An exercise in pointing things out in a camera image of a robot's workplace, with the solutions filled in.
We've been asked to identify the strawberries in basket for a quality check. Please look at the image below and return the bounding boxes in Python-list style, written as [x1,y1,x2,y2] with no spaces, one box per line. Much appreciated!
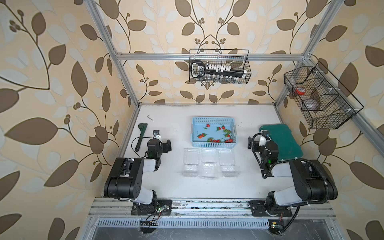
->
[194,124,235,143]

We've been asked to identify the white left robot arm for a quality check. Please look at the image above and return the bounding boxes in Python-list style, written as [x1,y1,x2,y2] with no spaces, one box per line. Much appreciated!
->
[104,138,172,207]

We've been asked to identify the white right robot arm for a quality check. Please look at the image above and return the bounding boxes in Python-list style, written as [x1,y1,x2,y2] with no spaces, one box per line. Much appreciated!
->
[248,133,339,215]

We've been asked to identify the green pipe wrench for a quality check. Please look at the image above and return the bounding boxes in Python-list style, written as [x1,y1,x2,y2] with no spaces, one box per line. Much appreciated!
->
[135,123,148,152]

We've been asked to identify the red tape roll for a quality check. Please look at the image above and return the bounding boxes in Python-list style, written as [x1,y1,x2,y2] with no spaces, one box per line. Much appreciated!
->
[295,87,307,96]

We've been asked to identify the black wire basket on back wall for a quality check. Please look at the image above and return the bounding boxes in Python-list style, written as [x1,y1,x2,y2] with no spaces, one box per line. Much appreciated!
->
[189,49,252,85]

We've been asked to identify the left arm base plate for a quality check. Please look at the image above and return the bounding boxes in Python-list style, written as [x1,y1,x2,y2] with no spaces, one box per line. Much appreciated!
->
[131,199,173,216]

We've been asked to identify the light blue perforated plastic basket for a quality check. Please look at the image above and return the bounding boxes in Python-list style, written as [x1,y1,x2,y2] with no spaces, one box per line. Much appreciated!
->
[191,117,238,149]

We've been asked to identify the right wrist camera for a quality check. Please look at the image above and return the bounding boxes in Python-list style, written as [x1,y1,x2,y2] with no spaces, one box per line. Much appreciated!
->
[259,135,268,147]

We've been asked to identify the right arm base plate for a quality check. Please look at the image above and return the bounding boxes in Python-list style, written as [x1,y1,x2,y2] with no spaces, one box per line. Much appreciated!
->
[249,200,293,217]

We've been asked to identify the black wire basket on right wall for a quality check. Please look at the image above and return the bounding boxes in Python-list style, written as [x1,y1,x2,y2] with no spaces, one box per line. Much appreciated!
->
[284,61,364,130]

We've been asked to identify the black wire basket on wall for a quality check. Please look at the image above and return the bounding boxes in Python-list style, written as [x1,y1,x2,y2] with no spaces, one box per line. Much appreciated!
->
[189,49,252,85]
[284,61,364,130]

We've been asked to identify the black socket set holder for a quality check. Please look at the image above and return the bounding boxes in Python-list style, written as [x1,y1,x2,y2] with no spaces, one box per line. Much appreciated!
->
[189,60,252,79]

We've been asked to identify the green plastic tool case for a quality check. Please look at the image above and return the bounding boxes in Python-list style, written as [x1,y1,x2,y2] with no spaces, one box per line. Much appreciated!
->
[260,124,304,161]

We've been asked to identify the clear lidded jar in basket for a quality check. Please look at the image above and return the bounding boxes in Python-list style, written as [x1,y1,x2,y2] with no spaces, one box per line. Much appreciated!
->
[303,99,320,111]

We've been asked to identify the clear clamshell container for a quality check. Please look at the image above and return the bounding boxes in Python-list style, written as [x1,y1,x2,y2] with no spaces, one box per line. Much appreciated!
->
[200,149,219,180]
[183,148,201,177]
[218,149,240,178]

